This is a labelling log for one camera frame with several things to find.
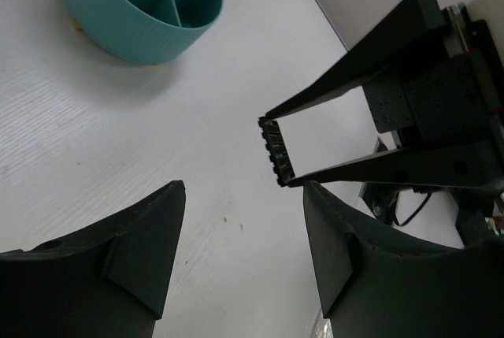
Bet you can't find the teal round divided container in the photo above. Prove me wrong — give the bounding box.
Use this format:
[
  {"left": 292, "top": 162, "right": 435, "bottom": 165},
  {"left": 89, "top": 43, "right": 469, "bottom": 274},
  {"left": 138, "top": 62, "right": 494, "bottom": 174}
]
[{"left": 65, "top": 0, "right": 223, "bottom": 65}]

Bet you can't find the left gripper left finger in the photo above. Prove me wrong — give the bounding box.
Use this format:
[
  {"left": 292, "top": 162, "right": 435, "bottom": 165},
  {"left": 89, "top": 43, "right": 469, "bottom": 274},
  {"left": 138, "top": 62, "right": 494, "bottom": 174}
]
[{"left": 1, "top": 180, "right": 186, "bottom": 337}]

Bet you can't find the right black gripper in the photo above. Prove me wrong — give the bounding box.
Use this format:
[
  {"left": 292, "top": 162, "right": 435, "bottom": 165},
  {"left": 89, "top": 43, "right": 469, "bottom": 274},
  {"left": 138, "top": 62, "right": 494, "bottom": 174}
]
[{"left": 265, "top": 0, "right": 503, "bottom": 245}]

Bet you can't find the black lego plate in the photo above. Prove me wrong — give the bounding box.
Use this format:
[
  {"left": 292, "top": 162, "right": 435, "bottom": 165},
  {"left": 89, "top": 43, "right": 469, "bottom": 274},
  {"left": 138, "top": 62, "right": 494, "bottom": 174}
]
[{"left": 258, "top": 117, "right": 295, "bottom": 187}]

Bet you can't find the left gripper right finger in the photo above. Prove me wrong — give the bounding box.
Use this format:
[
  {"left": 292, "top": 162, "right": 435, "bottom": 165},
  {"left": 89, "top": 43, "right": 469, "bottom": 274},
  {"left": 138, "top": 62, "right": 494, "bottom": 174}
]
[{"left": 303, "top": 182, "right": 503, "bottom": 337}]

